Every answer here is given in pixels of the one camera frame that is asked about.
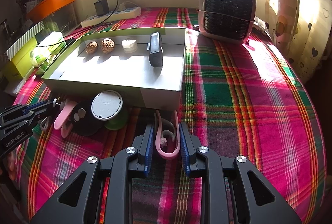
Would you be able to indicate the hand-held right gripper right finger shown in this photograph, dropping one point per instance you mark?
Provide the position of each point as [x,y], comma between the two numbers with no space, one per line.
[183,154]

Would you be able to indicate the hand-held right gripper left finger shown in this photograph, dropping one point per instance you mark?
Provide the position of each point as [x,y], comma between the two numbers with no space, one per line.
[149,154]

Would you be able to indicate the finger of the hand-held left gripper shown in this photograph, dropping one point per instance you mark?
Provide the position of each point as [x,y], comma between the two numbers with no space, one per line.
[31,118]
[39,107]

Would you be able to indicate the small pink silicone holder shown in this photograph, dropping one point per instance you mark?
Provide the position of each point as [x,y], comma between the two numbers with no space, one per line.
[167,154]

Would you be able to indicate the small white ball-head mount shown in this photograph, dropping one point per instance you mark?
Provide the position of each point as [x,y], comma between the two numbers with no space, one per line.
[55,102]

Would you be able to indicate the pink clip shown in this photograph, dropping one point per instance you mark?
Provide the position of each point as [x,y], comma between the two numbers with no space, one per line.
[63,115]

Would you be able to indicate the black round device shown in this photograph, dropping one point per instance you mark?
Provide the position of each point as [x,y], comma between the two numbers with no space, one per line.
[85,125]

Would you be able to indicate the green spool with white lid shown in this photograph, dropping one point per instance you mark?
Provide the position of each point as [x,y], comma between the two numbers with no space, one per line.
[106,104]

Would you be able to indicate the brown wrinkled walnut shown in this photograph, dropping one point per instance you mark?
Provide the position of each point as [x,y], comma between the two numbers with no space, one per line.
[91,47]
[108,45]

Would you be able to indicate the shallow cardboard box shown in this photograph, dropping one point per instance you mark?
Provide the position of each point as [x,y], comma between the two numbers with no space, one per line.
[116,76]

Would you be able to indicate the black rectangular device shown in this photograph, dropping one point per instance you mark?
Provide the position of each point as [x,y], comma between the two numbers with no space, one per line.
[155,50]

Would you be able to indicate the small white jar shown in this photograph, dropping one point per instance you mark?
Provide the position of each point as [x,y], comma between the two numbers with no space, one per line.
[129,45]

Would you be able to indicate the person's left hand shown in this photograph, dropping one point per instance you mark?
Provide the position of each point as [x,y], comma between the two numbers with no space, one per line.
[13,167]

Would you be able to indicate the white flat box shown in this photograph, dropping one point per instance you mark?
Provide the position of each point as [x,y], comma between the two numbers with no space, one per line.
[14,87]

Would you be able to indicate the yellow-green box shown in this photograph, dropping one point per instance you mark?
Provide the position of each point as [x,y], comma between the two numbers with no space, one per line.
[20,63]

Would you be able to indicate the green plastic bag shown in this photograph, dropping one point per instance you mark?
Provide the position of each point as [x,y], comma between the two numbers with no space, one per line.
[39,56]

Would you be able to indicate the plaid cloth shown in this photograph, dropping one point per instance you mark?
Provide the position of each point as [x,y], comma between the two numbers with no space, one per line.
[233,109]

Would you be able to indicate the striped gift box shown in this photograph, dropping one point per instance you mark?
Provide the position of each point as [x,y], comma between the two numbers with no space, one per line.
[26,35]

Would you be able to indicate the orange tray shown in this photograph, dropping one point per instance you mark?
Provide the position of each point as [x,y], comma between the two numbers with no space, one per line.
[51,3]

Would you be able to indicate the black charger adapter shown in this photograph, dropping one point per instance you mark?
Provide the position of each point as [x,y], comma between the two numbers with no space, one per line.
[101,7]

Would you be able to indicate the white power strip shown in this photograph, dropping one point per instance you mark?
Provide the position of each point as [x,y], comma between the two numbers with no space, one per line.
[124,13]

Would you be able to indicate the white power plug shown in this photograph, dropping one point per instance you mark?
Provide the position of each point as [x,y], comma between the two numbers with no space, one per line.
[125,4]

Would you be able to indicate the small desktop fan heater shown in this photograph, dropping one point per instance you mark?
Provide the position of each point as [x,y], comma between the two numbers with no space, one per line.
[225,11]

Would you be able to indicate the heart-print curtain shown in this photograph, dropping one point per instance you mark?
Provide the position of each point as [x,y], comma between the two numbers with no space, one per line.
[298,19]

